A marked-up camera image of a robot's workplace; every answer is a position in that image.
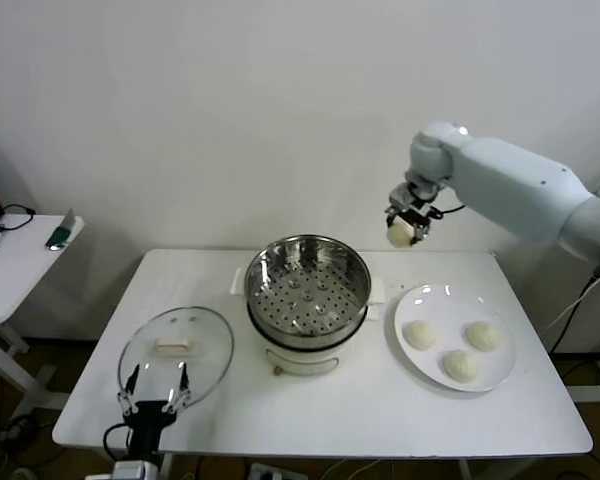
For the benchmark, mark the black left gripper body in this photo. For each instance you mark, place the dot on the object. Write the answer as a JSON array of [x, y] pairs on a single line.
[[147, 415]]

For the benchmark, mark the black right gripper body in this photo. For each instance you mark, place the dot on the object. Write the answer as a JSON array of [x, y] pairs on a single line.
[[414, 210]]

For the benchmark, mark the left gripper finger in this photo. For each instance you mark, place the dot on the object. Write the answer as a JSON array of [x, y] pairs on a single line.
[[133, 380], [184, 380]]

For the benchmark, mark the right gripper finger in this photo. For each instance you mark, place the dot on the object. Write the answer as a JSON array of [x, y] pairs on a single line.
[[421, 230], [390, 215]]

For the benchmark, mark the white steamed baozi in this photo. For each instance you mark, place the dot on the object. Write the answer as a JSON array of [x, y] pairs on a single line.
[[421, 334], [461, 366], [400, 235], [483, 335]]

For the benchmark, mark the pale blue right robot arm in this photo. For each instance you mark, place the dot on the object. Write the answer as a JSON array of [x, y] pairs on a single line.
[[510, 180]]

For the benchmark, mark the stainless steel steamer basket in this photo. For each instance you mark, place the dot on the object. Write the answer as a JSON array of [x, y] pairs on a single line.
[[350, 280]]

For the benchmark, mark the white round plate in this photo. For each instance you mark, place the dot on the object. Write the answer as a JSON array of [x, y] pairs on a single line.
[[455, 305]]

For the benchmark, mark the white electric cooker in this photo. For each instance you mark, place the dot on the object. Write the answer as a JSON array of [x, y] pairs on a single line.
[[305, 362]]

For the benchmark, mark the dark power strip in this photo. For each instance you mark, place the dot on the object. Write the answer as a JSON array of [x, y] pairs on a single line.
[[17, 430]]

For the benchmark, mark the white power strip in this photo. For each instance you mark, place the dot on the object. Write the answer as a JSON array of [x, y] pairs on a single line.
[[272, 472]]

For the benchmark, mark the small white side table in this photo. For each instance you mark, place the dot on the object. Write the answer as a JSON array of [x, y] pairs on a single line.
[[10, 300]]

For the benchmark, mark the large white table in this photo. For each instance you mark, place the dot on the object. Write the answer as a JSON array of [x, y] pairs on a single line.
[[330, 420]]

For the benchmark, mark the small grey green device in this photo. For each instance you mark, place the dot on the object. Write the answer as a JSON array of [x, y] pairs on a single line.
[[60, 235]]

